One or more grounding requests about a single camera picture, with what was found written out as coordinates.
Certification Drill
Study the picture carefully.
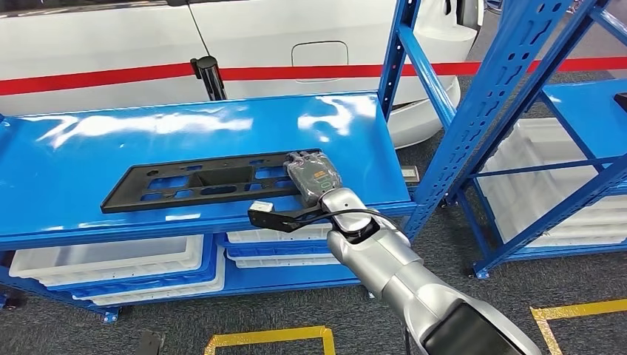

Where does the black stanchion post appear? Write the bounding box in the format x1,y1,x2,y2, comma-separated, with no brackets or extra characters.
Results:
189,55,228,102

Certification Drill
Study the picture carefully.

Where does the yellow floor tape square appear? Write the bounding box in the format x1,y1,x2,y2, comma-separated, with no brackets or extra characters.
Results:
530,299,627,355
204,326,337,355

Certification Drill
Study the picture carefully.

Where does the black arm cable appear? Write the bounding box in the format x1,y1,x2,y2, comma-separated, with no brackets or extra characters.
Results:
288,209,410,236

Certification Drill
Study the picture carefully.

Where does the red barrier belt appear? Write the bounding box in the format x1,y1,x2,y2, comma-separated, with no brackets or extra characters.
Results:
0,56,627,98

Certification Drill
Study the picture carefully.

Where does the blue plastic crate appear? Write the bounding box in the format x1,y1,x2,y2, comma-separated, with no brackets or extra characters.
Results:
46,234,219,300
217,234,334,259

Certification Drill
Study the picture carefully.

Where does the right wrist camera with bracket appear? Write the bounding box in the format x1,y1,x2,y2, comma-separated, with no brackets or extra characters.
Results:
247,200,334,234

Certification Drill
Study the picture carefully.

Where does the large white plastic crate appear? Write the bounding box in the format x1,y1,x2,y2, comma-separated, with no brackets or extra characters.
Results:
477,117,627,217

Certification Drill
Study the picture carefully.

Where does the blue metal shelf rack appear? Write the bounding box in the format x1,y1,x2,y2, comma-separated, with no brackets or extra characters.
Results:
0,0,579,325
443,0,627,280

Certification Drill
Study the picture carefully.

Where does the long black plastic car part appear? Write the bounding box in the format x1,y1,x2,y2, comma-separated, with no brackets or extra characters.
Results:
100,148,325,214

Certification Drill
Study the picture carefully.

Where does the white car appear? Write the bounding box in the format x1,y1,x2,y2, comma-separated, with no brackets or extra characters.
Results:
0,0,486,150

